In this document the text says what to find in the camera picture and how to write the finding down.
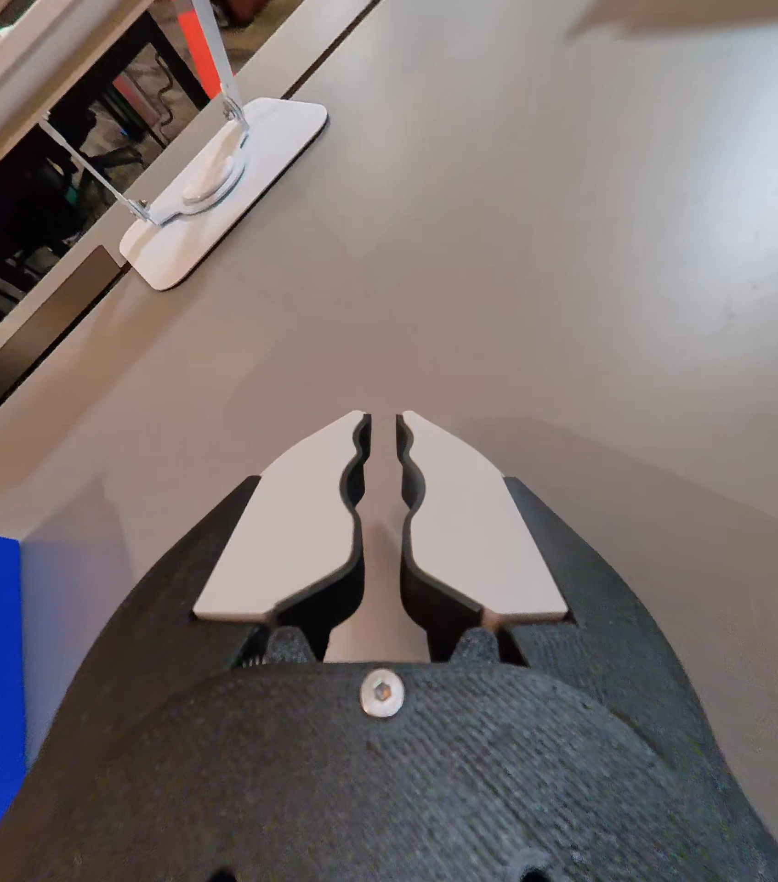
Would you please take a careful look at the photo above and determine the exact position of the white desk lamp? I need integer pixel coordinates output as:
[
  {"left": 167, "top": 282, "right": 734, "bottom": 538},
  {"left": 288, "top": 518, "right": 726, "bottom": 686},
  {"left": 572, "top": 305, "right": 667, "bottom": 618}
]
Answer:
[{"left": 0, "top": 0, "right": 329, "bottom": 292}]

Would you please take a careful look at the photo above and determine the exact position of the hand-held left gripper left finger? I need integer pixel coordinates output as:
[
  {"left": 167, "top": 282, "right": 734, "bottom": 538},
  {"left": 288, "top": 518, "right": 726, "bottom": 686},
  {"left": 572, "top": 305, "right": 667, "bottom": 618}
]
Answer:
[{"left": 192, "top": 411, "right": 371, "bottom": 627}]

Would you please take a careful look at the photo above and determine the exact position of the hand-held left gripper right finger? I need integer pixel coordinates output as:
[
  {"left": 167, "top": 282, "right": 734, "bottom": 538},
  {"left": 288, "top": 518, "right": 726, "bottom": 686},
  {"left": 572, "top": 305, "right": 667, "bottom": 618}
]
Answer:
[{"left": 396, "top": 411, "right": 569, "bottom": 629}]

